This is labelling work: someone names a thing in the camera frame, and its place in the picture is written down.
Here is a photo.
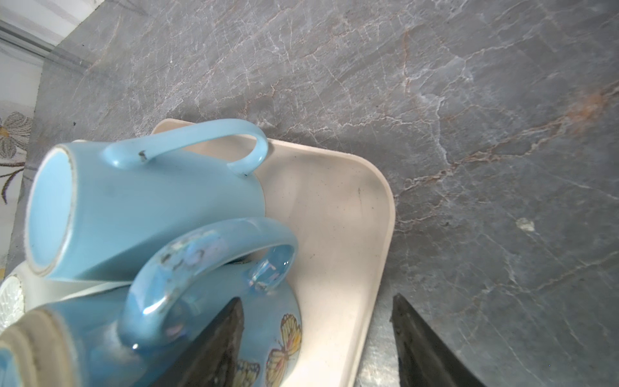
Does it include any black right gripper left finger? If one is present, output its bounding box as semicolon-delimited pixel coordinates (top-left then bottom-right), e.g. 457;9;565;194
153;298;244;387

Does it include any plain light blue mug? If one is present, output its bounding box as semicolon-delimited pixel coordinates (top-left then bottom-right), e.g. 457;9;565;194
24;119;269;281

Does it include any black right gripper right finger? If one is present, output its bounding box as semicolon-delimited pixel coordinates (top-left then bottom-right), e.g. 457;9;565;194
391;293;485;387

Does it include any blue butterfly mug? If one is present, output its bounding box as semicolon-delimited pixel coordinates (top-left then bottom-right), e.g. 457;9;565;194
1;218;302;386

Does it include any cream plastic tray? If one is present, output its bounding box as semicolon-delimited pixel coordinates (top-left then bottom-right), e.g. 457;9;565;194
72;118;397;387

